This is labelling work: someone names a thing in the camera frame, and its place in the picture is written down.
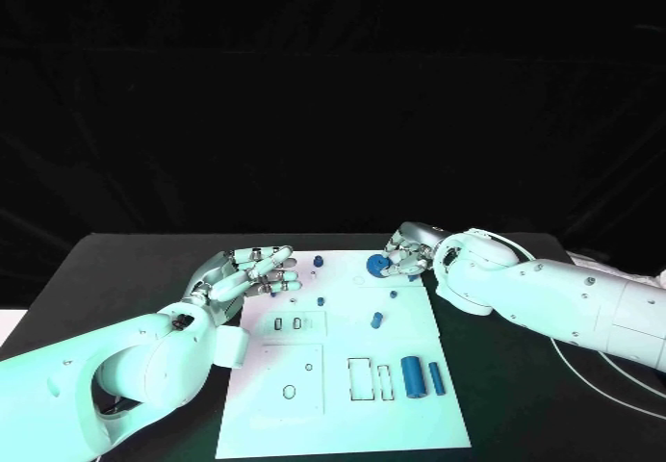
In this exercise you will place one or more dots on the thick blue cylinder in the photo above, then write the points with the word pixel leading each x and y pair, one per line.
pixel 414 377

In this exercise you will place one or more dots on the white task board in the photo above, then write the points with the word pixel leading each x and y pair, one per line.
pixel 337 426

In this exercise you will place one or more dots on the thin blue cylinder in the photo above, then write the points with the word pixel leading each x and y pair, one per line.
pixel 435 378

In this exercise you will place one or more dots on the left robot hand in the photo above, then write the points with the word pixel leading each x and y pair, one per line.
pixel 237 276

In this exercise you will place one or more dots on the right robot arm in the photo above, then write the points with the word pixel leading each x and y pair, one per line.
pixel 546 292

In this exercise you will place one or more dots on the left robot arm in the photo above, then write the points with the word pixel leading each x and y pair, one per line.
pixel 62 390

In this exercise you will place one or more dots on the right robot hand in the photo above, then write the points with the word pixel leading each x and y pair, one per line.
pixel 418 233

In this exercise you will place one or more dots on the blue gear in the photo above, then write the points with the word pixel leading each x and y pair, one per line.
pixel 373 265

